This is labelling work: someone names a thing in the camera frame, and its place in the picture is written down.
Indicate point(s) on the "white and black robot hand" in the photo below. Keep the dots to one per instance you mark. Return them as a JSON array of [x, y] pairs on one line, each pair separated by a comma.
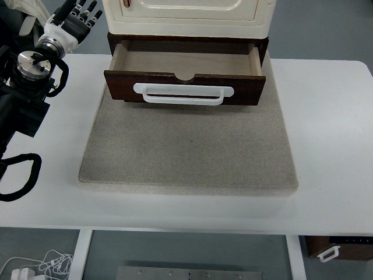
[[68, 27]]

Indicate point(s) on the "dark brown wooden drawer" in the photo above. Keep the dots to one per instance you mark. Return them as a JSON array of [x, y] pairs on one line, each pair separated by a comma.
[[116, 87]]

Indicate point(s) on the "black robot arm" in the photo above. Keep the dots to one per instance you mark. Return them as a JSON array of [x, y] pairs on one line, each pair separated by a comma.
[[17, 99]]

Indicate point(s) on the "grey fabric mat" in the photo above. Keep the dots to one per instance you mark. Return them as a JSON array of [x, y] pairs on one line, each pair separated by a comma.
[[189, 146]]

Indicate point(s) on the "white table leg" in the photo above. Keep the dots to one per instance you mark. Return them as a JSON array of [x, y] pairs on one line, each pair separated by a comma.
[[295, 259], [80, 256]]

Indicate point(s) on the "white charger plug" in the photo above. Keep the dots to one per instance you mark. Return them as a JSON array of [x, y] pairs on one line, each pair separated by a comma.
[[21, 274]]

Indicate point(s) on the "brown wooden box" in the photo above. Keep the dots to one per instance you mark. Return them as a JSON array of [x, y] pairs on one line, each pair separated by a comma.
[[355, 251]]

